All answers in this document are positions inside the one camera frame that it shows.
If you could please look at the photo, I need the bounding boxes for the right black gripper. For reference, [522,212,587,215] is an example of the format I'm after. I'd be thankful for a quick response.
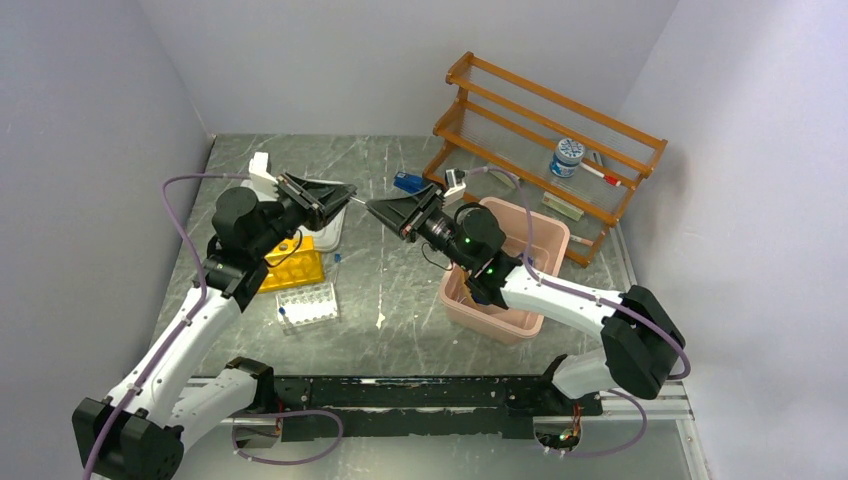
[365,184,473,271]

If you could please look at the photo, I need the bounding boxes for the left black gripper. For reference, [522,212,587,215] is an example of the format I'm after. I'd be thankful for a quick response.
[249,171,356,258]

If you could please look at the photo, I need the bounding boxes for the yellow test tube rack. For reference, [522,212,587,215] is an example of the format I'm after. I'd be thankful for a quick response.
[259,234,325,293]

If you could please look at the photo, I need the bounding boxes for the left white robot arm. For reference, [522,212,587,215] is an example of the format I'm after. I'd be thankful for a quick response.
[72,174,357,479]

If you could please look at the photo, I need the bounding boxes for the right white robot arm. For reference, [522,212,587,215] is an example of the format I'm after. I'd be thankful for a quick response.
[365,186,685,414]

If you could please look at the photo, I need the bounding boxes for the blue stapler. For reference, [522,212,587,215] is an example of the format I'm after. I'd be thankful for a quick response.
[393,172,427,194]

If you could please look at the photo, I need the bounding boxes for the beige block on shelf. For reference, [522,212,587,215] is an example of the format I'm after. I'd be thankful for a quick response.
[486,163,521,189]

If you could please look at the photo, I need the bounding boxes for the orange wooden shelf rack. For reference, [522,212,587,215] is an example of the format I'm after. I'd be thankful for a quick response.
[422,52,668,267]

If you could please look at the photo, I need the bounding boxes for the pink plastic bin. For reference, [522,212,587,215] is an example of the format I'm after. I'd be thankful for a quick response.
[438,197,570,345]

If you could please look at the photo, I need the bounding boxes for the beige labelled block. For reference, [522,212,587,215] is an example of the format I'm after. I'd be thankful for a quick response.
[542,192,584,221]

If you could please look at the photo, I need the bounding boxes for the blue white jar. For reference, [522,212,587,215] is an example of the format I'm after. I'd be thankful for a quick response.
[549,138,586,178]

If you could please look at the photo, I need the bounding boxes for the red white marker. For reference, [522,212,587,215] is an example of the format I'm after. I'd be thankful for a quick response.
[580,163,621,187]

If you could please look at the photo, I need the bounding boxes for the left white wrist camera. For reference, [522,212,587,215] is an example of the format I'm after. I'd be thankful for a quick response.
[248,152,278,201]

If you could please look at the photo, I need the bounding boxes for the black base frame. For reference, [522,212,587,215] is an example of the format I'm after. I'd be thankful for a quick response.
[237,374,603,442]

